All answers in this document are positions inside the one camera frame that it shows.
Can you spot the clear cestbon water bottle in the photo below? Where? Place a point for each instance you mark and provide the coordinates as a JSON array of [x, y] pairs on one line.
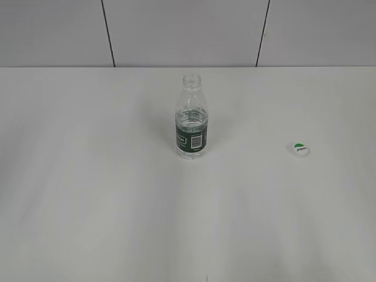
[[191, 119]]

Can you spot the white green bottle cap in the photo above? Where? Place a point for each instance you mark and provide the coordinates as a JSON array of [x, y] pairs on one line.
[[298, 150]]

